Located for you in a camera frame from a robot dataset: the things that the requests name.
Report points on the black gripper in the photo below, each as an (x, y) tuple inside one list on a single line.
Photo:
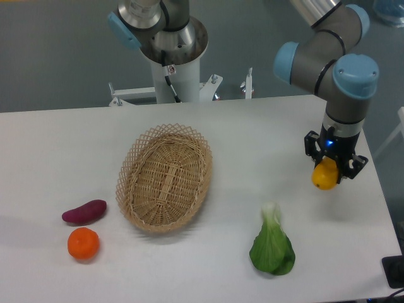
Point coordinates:
[(341, 150)]

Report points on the yellow mango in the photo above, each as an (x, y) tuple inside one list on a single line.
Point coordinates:
[(325, 174)]

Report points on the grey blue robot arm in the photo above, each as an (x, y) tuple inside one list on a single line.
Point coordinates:
[(324, 66)]

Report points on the green bok choy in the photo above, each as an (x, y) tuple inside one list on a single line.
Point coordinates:
[(272, 251)]

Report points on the black device at edge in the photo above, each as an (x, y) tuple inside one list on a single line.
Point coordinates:
[(393, 270)]

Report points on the blue object top right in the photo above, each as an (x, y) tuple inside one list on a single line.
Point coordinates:
[(390, 11)]

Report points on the woven wicker basket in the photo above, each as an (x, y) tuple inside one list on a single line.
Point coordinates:
[(164, 178)]

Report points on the purple sweet potato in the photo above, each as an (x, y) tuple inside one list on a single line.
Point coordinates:
[(87, 213)]

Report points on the orange tangerine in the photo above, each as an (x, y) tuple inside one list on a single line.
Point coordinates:
[(83, 243)]

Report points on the white frame right edge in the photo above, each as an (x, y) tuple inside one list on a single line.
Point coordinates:
[(397, 132)]

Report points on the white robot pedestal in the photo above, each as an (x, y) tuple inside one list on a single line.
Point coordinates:
[(174, 59)]

